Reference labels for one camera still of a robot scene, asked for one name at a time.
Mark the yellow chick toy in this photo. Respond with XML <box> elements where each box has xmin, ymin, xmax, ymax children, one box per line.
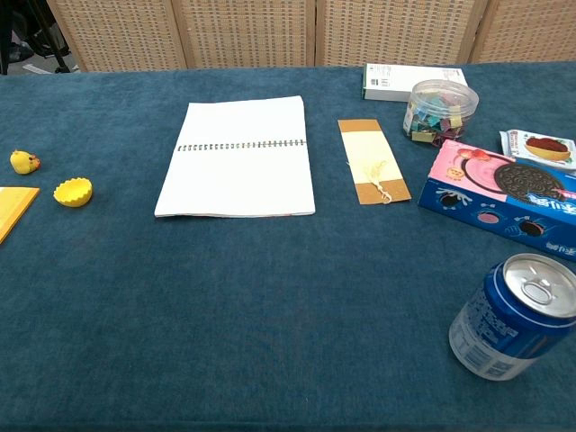
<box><xmin>9</xmin><ymin>149</ymin><xmax>42</xmax><ymax>176</ymax></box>

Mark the yellow round toy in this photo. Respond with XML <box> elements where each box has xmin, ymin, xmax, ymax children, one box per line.
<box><xmin>53</xmin><ymin>177</ymin><xmax>95</xmax><ymax>209</ymax></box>

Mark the white spiral notebook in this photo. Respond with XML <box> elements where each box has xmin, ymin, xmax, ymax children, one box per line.
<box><xmin>153</xmin><ymin>94</ymin><xmax>317</xmax><ymax>220</ymax></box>

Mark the dark blue tablecloth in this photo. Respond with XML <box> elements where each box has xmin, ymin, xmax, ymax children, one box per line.
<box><xmin>0</xmin><ymin>60</ymin><xmax>576</xmax><ymax>432</ymax></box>

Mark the brown cream tasselled bookmark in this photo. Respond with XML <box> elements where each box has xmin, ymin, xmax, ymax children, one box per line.
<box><xmin>337</xmin><ymin>118</ymin><xmax>413</xmax><ymax>206</ymax></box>

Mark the white cardboard box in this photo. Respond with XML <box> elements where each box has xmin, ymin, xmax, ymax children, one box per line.
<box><xmin>362</xmin><ymin>63</ymin><xmax>469</xmax><ymax>103</ymax></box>

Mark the clear jar of colourful clips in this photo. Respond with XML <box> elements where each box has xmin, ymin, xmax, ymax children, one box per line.
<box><xmin>403</xmin><ymin>79</ymin><xmax>480</xmax><ymax>149</ymax></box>

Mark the wooden woven folding screen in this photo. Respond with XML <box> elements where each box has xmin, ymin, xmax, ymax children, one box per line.
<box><xmin>46</xmin><ymin>0</ymin><xmax>576</xmax><ymax>73</ymax></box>

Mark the blue pink Oreo box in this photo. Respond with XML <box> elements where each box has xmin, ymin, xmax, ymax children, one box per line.
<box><xmin>418</xmin><ymin>139</ymin><xmax>576</xmax><ymax>265</ymax></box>

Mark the blue drink can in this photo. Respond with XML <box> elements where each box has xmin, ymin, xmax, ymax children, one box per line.
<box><xmin>448</xmin><ymin>252</ymin><xmax>576</xmax><ymax>382</ymax></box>

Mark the white snack packet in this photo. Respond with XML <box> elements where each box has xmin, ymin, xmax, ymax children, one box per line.
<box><xmin>499</xmin><ymin>129</ymin><xmax>576</xmax><ymax>171</ymax></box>

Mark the black tripod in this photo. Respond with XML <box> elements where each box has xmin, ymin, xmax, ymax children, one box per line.
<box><xmin>26</xmin><ymin>17</ymin><xmax>73</xmax><ymax>75</ymax></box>

